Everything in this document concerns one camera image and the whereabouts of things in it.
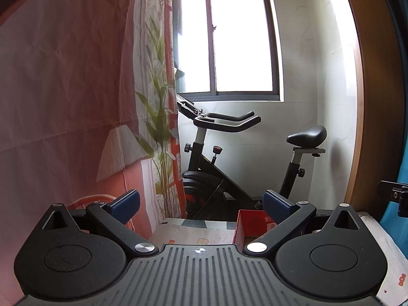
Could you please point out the printed wall cloth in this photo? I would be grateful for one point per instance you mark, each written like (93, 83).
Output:
(63, 70)

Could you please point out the black exercise bike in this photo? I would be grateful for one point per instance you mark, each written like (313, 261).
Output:
(195, 157)

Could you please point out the printed bed sheet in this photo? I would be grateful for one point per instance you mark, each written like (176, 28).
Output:
(191, 232)

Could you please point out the red cardboard box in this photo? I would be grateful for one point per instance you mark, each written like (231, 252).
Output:
(251, 226)

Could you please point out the dark framed window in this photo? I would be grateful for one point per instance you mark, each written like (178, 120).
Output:
(242, 32)

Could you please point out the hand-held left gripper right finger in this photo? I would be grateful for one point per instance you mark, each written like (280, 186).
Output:
(276, 209)

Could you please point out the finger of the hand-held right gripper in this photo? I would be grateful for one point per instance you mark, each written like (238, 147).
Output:
(390, 191)

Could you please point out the wooden door frame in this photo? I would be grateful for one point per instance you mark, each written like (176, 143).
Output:
(366, 102)

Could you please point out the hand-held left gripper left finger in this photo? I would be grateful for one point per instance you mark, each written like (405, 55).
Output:
(127, 204)

